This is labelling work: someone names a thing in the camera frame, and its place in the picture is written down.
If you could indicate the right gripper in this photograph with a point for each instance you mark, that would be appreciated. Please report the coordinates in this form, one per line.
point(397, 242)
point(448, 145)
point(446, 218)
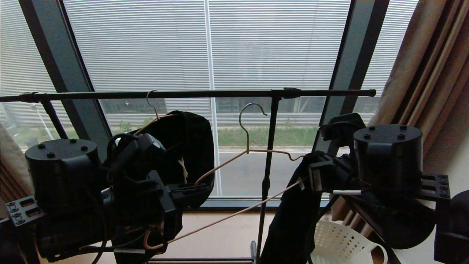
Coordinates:
point(329, 172)

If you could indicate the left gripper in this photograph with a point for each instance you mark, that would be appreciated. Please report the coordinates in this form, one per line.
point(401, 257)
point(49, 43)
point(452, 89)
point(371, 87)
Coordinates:
point(146, 205)

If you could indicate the black garment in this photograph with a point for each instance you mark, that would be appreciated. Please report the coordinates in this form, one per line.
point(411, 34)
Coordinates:
point(293, 220)

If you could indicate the black shorts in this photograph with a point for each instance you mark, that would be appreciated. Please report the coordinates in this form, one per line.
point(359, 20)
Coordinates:
point(194, 146)

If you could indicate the pink clothes hanger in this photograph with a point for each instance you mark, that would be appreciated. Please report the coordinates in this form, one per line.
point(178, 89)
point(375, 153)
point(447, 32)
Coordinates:
point(153, 106)
point(220, 167)

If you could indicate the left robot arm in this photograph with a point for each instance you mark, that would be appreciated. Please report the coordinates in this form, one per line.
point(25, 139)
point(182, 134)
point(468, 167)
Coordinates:
point(62, 172)

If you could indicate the white laundry basket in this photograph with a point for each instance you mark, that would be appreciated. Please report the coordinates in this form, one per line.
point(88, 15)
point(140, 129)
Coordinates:
point(337, 245)

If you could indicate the black clothes rack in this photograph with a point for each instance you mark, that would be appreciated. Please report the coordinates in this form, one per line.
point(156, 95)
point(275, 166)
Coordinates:
point(183, 94)

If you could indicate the beige curtain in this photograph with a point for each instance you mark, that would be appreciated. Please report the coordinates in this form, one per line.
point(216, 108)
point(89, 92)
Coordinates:
point(414, 73)
point(11, 165)

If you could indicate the window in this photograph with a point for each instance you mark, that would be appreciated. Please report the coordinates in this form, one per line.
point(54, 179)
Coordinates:
point(66, 55)

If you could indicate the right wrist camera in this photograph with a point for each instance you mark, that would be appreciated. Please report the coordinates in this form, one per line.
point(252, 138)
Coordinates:
point(340, 126)

